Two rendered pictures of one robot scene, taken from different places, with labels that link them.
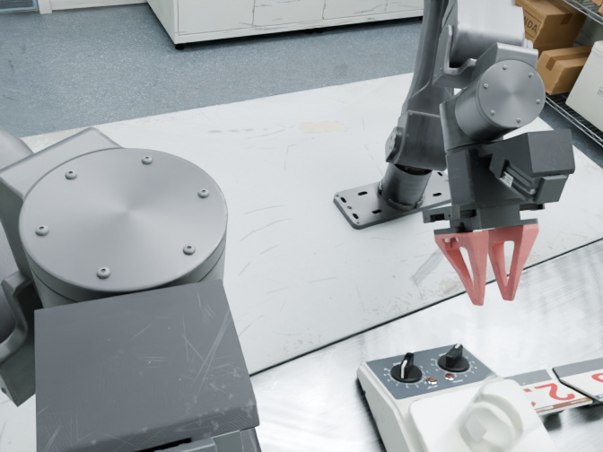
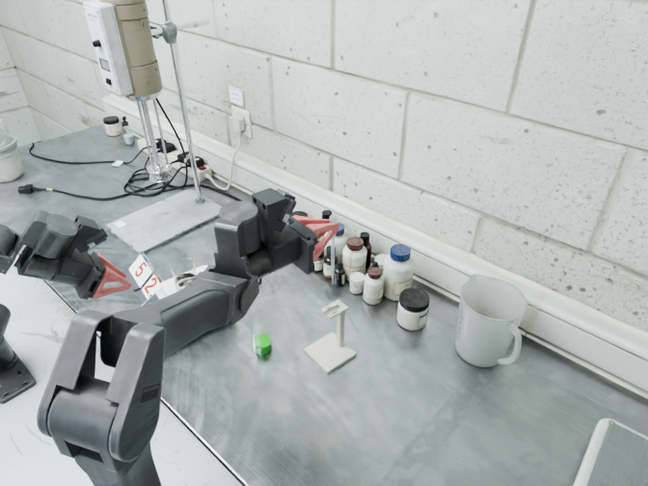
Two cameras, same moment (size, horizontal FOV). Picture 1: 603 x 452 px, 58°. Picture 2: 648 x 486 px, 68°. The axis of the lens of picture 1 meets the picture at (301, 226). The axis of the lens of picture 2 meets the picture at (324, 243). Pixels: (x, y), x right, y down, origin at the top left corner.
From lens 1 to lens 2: 0.71 m
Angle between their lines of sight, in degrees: 73
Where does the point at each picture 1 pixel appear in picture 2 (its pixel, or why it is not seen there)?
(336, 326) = not seen: hidden behind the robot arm
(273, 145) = not seen: outside the picture
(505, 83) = (57, 225)
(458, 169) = (71, 269)
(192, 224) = (237, 204)
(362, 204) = (12, 382)
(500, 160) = (82, 244)
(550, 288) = not seen: hidden behind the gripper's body
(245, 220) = (28, 450)
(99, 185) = (233, 215)
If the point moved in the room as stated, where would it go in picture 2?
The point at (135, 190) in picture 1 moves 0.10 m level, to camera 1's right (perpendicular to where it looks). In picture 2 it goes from (232, 211) to (229, 179)
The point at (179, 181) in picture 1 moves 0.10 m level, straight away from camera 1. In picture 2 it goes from (227, 208) to (157, 228)
